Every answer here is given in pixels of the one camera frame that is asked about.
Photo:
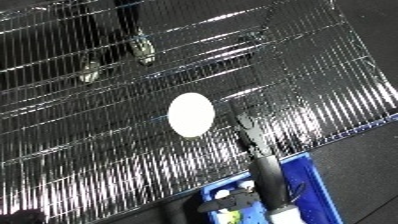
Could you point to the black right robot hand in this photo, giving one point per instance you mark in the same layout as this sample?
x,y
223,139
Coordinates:
x,y
266,166

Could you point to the pale right robot arm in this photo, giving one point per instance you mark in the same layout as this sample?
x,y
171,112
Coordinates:
x,y
287,216

